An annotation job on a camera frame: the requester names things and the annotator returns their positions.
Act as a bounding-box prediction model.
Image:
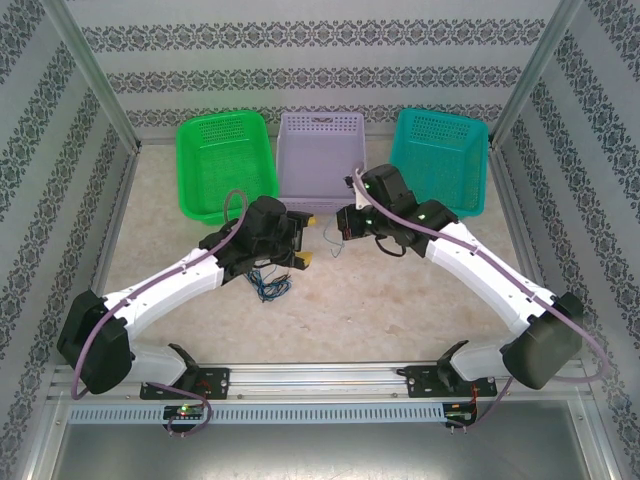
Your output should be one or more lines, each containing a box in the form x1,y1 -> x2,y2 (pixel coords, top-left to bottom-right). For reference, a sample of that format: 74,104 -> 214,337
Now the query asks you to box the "lilac plastic basket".
275,111 -> 369,215

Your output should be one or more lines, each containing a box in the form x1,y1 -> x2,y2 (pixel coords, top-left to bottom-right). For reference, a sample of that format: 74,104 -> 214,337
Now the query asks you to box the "teal plastic basket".
388,107 -> 490,221

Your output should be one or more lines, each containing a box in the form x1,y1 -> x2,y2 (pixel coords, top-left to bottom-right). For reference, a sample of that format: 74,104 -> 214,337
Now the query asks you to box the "green plastic basket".
175,109 -> 280,227

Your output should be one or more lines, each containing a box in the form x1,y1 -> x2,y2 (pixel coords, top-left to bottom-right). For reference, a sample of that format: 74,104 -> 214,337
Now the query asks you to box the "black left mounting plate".
139,367 -> 231,401

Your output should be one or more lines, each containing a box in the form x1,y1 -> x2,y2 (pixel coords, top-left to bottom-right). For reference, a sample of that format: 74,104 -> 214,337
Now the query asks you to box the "black mounting plate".
139,367 -> 231,401
402,364 -> 499,400

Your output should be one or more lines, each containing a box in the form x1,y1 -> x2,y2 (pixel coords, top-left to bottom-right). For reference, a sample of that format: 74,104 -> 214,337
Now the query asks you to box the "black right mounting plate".
402,364 -> 499,400

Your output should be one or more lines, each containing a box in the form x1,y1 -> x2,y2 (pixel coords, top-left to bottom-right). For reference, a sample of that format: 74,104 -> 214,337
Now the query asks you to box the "left circuit board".
163,403 -> 207,420

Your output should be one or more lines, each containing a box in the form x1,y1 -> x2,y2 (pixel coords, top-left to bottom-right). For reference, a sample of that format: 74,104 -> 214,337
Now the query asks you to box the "circuit board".
446,402 -> 479,426
163,403 -> 207,420

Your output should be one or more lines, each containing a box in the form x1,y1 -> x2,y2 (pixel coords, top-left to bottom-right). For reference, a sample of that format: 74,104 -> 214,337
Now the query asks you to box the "grey metal shelf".
29,397 -> 614,480

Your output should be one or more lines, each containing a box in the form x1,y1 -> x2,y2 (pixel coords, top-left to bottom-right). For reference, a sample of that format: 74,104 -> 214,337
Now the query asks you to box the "right circuit board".
446,402 -> 479,426

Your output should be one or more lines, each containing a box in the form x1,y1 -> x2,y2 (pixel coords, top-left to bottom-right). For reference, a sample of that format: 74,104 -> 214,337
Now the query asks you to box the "aluminium side rail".
87,144 -> 144,301
488,142 -> 551,301

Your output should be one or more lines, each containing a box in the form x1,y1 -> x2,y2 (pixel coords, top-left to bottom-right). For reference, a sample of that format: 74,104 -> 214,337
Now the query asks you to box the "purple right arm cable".
353,167 -> 612,432

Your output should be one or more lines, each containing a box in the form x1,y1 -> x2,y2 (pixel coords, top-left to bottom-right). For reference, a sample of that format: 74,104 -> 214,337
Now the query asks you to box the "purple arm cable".
71,188 -> 251,434
353,167 -> 612,432

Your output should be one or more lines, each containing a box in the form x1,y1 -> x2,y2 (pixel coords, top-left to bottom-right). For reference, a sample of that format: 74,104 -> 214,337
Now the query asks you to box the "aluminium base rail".
47,362 -> 591,401

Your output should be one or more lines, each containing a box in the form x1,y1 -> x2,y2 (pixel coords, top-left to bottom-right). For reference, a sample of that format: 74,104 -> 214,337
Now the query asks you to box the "white slotted cable duct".
67,402 -> 446,426

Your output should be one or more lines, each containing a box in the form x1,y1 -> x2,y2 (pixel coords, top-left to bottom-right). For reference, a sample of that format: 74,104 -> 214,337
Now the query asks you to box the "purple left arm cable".
71,188 -> 251,434

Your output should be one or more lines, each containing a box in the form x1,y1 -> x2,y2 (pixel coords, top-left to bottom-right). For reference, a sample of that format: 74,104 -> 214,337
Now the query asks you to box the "aluminium frame post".
488,0 -> 584,146
38,0 -> 144,153

